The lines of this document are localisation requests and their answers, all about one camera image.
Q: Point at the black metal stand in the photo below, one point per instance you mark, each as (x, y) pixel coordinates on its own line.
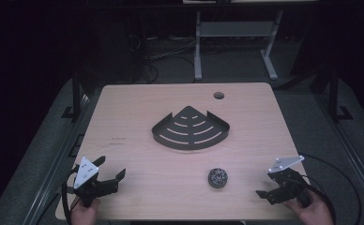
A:
(334, 93)
(76, 93)

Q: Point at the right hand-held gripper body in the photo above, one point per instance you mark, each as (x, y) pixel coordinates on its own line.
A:
(289, 187)

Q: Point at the person's left hand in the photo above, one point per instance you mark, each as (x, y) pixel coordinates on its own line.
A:
(83, 215)

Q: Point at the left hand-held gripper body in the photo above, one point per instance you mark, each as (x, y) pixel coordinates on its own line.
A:
(84, 173)

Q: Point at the grey metal desk frame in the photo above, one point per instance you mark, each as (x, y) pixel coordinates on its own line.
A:
(236, 28)

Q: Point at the person's right hand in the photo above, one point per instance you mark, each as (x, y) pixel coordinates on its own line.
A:
(314, 214)

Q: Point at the black metal corner shelf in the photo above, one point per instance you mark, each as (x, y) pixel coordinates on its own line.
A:
(189, 134)

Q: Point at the grey metal floor rail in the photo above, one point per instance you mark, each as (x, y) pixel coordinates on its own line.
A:
(352, 153)
(53, 165)

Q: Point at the steel wool ball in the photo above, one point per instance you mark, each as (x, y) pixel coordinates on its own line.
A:
(217, 178)

